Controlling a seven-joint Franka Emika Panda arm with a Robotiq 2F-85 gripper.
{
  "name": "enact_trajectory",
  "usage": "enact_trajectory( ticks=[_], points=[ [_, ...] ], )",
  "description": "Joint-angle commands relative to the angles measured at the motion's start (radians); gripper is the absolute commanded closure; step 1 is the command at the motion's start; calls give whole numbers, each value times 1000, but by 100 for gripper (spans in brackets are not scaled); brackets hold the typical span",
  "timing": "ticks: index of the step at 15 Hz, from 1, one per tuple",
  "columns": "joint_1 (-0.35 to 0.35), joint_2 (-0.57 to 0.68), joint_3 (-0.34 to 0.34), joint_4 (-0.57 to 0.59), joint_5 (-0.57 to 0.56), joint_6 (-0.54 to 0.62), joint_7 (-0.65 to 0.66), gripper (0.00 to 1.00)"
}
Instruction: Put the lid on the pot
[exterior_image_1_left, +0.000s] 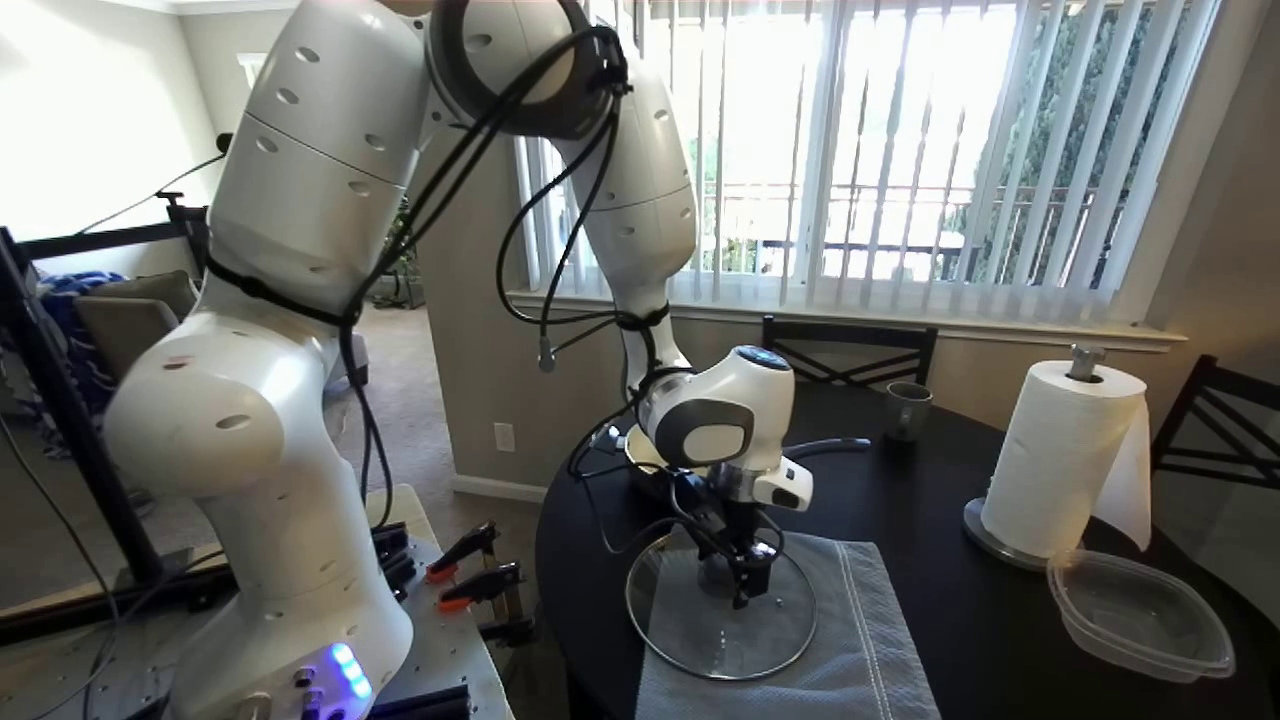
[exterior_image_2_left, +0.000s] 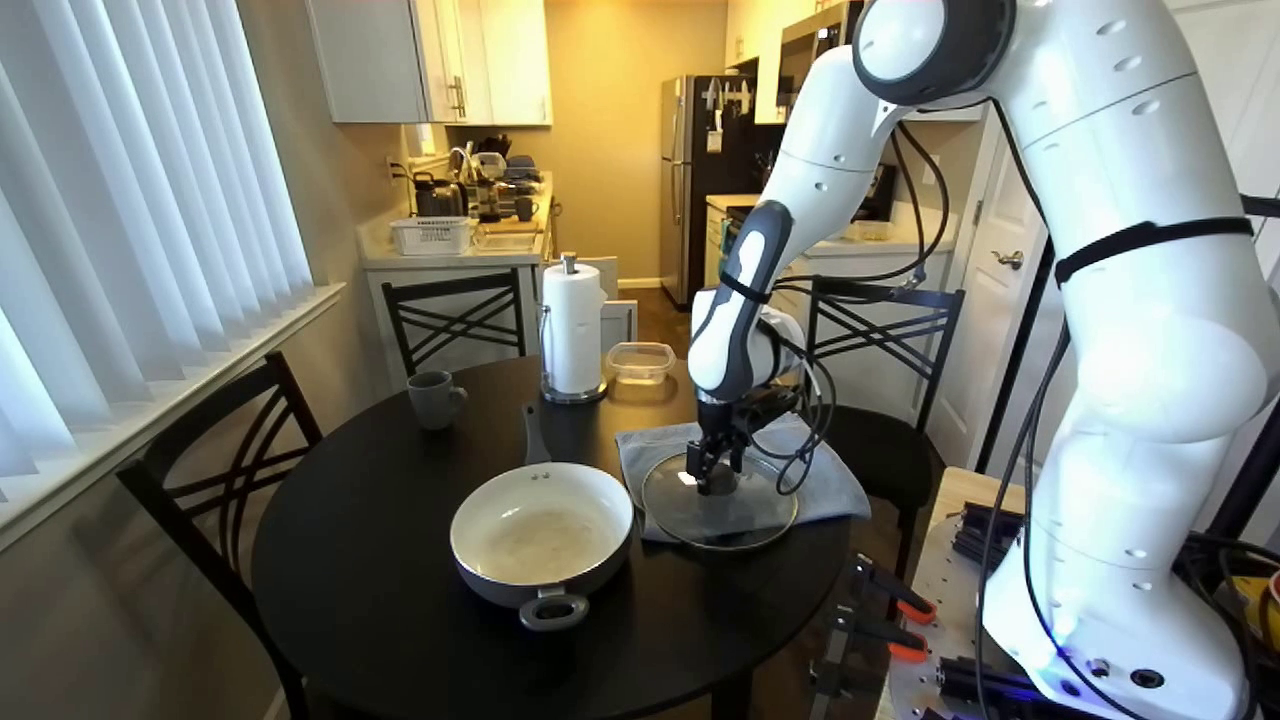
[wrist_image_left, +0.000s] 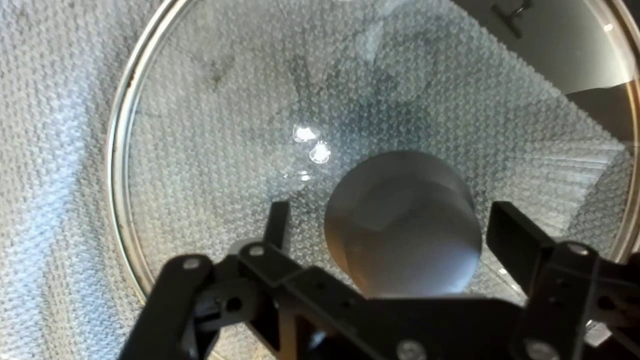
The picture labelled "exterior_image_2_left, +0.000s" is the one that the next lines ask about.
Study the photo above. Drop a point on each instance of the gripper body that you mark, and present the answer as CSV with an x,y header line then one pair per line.
x,y
722,417

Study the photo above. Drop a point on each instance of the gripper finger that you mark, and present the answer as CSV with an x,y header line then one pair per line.
x,y
698,468
731,456

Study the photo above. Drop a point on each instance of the glass pot lid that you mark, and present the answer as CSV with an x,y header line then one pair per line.
x,y
735,515

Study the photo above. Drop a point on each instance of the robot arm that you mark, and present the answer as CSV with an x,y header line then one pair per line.
x,y
1130,330

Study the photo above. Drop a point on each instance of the clear plastic container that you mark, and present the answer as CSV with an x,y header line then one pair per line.
x,y
640,362

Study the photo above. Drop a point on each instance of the grey cloth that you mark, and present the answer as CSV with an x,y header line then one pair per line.
x,y
825,490

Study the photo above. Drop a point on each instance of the black wooden chair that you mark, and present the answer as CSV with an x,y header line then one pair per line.
x,y
885,440
215,490
455,320

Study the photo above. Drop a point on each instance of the grey pan with white inside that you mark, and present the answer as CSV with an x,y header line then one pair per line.
x,y
545,540

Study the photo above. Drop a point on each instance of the paper towel roll on holder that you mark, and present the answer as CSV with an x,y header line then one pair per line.
x,y
572,330

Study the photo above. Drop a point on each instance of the black and orange clamp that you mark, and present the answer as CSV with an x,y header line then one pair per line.
x,y
885,640
900,598

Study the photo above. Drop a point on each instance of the steel refrigerator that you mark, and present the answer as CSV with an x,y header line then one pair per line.
x,y
690,190

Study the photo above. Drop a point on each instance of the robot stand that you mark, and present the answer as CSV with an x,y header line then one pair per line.
x,y
945,600

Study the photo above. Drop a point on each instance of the white door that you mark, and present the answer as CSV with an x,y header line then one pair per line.
x,y
985,340

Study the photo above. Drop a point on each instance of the grey mug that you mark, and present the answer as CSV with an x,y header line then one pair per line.
x,y
432,400

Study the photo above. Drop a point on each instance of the kitchen counter cabinet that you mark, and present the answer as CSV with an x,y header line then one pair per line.
x,y
450,275

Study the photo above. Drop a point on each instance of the white plastic basket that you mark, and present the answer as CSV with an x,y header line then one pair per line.
x,y
432,236

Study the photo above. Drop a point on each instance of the microwave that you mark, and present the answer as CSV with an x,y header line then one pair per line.
x,y
812,50

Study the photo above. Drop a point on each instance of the white vertical window blinds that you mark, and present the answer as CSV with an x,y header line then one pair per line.
x,y
130,200

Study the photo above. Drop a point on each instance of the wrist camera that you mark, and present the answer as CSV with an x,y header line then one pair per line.
x,y
778,403

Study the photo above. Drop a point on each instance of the black metal bracket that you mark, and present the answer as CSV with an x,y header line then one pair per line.
x,y
985,535

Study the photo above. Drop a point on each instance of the wall socket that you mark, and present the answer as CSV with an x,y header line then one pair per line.
x,y
392,168

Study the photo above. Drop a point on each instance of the white wall cabinets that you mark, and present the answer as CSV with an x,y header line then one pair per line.
x,y
400,60

